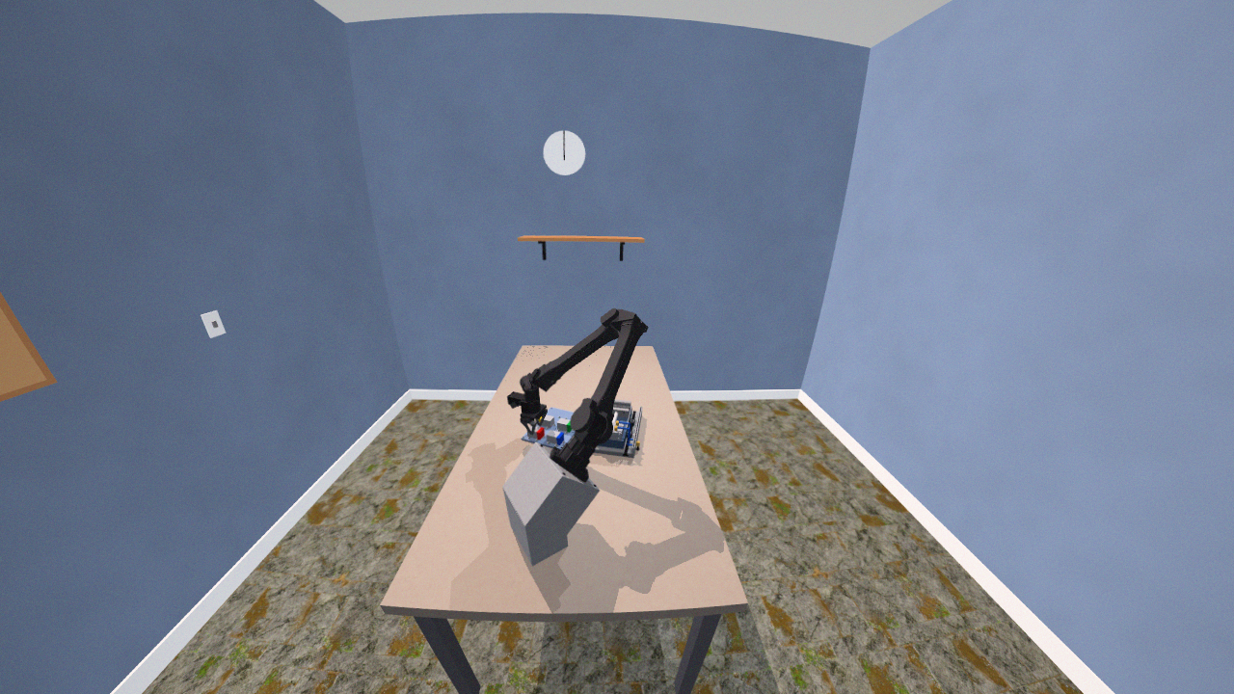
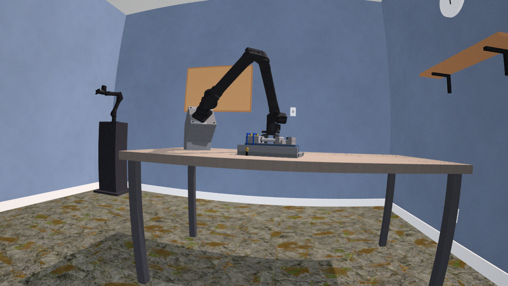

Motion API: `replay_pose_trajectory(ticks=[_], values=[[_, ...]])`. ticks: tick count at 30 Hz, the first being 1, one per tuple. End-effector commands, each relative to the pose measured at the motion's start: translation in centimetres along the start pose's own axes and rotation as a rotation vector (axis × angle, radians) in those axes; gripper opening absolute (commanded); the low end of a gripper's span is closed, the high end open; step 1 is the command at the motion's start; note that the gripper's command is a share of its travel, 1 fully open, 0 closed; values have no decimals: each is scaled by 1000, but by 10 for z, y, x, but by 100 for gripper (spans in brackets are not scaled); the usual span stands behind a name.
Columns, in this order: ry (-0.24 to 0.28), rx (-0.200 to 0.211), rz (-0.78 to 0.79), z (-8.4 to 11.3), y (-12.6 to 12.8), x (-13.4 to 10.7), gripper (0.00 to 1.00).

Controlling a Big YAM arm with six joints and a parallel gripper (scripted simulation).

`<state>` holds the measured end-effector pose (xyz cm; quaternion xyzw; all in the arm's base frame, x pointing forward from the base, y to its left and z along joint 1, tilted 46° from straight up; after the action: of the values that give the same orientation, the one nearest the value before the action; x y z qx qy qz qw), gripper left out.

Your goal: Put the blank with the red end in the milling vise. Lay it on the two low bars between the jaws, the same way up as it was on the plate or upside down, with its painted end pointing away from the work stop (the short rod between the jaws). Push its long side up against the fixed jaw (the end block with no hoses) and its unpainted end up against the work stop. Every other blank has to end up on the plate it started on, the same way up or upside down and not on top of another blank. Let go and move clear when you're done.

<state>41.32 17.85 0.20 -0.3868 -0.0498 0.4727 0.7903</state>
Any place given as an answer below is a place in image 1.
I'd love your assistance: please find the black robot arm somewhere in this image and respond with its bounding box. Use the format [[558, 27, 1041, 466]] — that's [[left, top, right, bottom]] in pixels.
[[507, 307, 648, 483]]

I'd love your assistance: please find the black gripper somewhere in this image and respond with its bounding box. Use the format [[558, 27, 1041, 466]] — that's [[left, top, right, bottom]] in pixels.
[[520, 398, 548, 435]]

